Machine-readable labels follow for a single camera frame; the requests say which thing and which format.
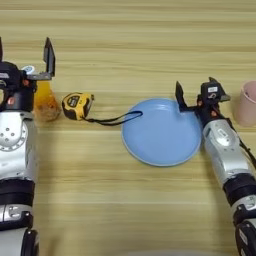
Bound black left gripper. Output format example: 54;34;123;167
0;36;56;113

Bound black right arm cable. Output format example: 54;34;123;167
226;116;256;168

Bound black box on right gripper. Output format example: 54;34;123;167
200;81;224;101

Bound blue round plate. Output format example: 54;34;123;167
120;97;203;167

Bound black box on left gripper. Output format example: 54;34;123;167
0;61;23;88

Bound orange juice bottle white cap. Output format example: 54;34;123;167
21;64;63;123

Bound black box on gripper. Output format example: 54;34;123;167
200;81;224;101
0;61;23;88

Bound pink plastic cup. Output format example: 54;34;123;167
233;80;256;128

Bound yellow tape measure with strap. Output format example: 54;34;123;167
61;92;144;127

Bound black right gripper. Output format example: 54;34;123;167
175;76;232;126

